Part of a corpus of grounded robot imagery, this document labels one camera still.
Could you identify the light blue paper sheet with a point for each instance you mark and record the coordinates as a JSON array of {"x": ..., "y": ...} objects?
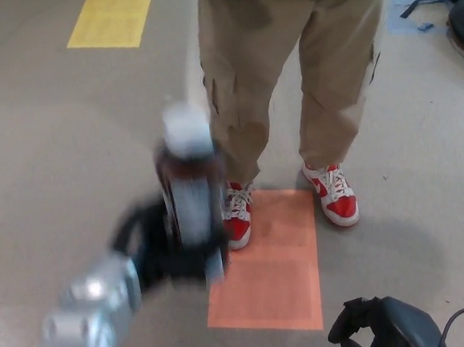
[{"x": 404, "y": 7}]

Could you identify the red white left sneaker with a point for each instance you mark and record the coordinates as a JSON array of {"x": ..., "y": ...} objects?
[{"x": 341, "y": 207}]

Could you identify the red white sneaker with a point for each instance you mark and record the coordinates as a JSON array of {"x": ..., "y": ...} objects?
[
  {"x": 341, "y": 207},
  {"x": 240, "y": 229}
]

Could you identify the small blue scrap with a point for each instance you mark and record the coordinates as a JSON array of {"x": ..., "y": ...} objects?
[{"x": 424, "y": 27}]

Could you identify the brown protein shake bottle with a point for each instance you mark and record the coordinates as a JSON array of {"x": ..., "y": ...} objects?
[{"x": 192, "y": 176}]

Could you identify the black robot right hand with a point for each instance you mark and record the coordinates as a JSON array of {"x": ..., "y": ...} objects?
[{"x": 397, "y": 329}]

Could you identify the red white right sneaker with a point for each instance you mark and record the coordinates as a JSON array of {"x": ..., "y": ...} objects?
[{"x": 240, "y": 229}]

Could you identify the person in khaki trousers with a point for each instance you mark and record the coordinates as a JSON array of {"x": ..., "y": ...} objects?
[{"x": 330, "y": 93}]

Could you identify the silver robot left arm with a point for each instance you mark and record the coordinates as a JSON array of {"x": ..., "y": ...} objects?
[{"x": 86, "y": 313}]

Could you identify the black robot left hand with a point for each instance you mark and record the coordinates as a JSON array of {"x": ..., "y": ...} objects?
[{"x": 157, "y": 247}]

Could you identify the orange paper sheet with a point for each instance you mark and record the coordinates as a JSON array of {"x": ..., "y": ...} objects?
[{"x": 265, "y": 291}]

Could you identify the yellow paper sheet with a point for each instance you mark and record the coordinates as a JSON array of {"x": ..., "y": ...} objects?
[{"x": 107, "y": 22}]

